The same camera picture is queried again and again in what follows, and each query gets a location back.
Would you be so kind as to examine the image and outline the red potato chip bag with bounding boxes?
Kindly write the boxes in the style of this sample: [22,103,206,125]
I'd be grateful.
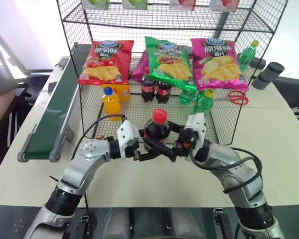
[77,39,135,86]

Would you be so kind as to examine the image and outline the green potato chip bag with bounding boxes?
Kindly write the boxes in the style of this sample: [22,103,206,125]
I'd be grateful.
[144,36,198,92]

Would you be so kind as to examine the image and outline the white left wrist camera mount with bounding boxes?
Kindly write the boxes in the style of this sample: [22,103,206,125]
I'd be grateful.
[117,120,141,160]

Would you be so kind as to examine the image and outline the red handled scissors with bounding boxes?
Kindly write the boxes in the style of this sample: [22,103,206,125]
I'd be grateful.
[212,90,250,106]

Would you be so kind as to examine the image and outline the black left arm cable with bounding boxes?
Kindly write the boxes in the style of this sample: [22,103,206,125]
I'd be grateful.
[71,114,128,162]

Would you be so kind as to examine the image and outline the black wire shelf rack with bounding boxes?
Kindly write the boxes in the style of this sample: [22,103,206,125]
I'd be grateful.
[56,0,289,146]

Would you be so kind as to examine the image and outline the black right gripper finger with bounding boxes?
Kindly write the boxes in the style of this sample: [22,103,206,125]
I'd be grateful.
[167,120,186,133]
[144,139,176,158]

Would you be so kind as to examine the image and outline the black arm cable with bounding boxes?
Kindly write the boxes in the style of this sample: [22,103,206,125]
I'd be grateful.
[71,114,128,162]
[188,146,263,194]

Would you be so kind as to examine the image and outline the cola bottle with red cap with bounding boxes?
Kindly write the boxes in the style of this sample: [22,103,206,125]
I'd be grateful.
[142,108,172,150]
[156,80,173,104]
[141,67,157,103]

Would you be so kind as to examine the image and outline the magenta potato chip bag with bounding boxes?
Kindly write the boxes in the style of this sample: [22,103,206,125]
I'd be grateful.
[131,49,150,82]
[190,37,250,92]

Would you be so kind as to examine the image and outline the orange soda bottle blue cap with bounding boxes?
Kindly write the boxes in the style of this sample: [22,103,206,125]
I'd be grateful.
[102,86,122,122]

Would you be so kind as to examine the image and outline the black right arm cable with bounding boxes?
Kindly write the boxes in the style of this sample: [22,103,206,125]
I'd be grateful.
[188,146,263,194]

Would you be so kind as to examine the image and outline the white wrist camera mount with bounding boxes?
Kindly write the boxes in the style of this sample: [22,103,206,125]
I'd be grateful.
[184,112,207,148]
[117,120,141,160]

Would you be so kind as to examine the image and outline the green snack pack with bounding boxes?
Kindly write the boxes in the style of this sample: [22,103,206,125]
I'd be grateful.
[122,0,149,11]
[81,0,111,11]

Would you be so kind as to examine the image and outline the red snack pack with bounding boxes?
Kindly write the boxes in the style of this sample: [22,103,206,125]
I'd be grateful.
[209,0,240,12]
[168,0,196,11]

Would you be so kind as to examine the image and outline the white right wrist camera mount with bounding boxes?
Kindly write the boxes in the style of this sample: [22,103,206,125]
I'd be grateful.
[184,112,207,148]

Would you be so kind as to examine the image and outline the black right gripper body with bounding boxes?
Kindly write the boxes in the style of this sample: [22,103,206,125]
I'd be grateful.
[171,125,199,163]

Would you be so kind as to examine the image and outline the green conveyor belt grey frame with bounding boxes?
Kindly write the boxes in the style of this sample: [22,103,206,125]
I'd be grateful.
[17,56,82,163]

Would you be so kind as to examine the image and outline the smartphone with dark screen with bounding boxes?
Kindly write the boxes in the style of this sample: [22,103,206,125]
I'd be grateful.
[47,81,58,94]

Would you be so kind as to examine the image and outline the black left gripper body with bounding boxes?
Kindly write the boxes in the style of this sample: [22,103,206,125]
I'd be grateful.
[126,138,147,162]

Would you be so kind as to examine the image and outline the grey cylindrical device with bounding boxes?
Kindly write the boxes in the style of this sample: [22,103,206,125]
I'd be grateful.
[251,62,286,91]

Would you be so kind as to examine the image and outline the black bag with white print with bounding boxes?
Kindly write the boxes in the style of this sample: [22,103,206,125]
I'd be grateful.
[276,75,299,135]

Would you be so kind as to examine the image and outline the green soda bottle yellow cap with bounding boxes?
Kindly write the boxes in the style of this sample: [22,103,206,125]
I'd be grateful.
[192,89,215,117]
[237,40,261,72]

